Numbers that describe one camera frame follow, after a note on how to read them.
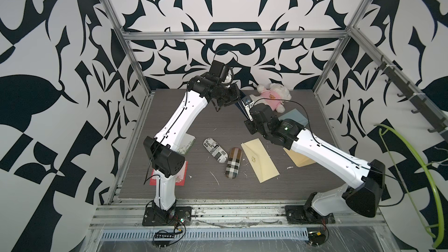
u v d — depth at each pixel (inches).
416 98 23.0
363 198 15.6
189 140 38.0
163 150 18.3
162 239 27.9
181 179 33.2
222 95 25.1
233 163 33.9
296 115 43.5
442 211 19.8
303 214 26.7
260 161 34.8
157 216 26.6
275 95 42.5
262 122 21.8
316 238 28.4
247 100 24.8
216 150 35.5
